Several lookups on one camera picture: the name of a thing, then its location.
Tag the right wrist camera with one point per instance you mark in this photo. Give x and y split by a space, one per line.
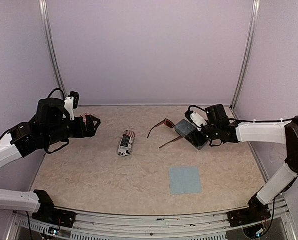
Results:
197 120

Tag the right aluminium corner post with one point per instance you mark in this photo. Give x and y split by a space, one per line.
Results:
247 53

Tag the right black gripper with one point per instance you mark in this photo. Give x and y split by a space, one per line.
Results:
196 139

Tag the aluminium front rail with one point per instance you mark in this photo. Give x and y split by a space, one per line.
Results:
277 225

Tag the blue cleaning cloth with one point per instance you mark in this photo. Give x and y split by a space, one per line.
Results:
184 180

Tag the red white patterned bowl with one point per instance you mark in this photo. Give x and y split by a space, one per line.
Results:
86 114

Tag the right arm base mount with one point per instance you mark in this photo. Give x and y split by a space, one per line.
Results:
254 212

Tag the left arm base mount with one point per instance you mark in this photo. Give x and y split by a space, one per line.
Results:
48 213

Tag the blue-grey hard glasses case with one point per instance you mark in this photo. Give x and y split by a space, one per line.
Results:
184 128

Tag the aluminium corner post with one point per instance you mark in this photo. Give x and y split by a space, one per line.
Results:
247 53
49 39

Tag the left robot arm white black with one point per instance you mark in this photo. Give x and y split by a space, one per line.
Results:
54 122

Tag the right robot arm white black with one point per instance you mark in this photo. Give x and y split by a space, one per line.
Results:
218 126

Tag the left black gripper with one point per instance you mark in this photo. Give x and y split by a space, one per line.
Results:
81 133

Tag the newspaper print glasses case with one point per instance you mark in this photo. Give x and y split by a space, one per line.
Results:
126 143

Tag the brown sunglasses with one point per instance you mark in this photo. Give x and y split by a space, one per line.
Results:
168 124

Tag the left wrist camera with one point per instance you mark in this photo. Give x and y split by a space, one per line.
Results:
75 96

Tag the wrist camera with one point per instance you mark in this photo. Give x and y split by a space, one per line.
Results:
75 96
197 120

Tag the left aluminium corner post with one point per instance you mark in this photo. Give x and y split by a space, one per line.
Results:
49 39

